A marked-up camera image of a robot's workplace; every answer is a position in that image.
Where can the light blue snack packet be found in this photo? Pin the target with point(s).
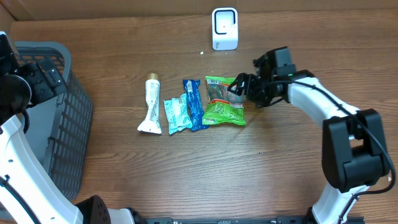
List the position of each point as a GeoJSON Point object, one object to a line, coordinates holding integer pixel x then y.
{"type": "Point", "coordinates": [177, 115]}

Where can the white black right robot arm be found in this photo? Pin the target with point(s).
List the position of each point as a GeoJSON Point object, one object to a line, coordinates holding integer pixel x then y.
{"type": "Point", "coordinates": [355, 160]}

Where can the green snack bag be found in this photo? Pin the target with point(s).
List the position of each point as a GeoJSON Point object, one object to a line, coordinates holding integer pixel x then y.
{"type": "Point", "coordinates": [223, 105]}

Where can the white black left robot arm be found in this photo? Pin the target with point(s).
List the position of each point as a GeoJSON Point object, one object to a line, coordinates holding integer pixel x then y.
{"type": "Point", "coordinates": [28, 193]}

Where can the white tube gold cap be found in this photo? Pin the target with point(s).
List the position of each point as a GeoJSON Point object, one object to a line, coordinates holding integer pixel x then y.
{"type": "Point", "coordinates": [151, 123]}

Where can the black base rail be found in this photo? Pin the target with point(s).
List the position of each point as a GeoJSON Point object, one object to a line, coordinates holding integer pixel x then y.
{"type": "Point", "coordinates": [275, 220]}

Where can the white barcode scanner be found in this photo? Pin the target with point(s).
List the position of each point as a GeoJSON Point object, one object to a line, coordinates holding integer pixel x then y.
{"type": "Point", "coordinates": [225, 35]}

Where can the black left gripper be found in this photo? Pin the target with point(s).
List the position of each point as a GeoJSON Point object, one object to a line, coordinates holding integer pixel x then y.
{"type": "Point", "coordinates": [36, 73]}

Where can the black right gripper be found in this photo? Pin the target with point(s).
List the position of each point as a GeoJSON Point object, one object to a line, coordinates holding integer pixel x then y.
{"type": "Point", "coordinates": [247, 88]}

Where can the grey plastic basket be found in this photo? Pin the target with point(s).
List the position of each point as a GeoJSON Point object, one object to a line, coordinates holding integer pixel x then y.
{"type": "Point", "coordinates": [59, 128]}

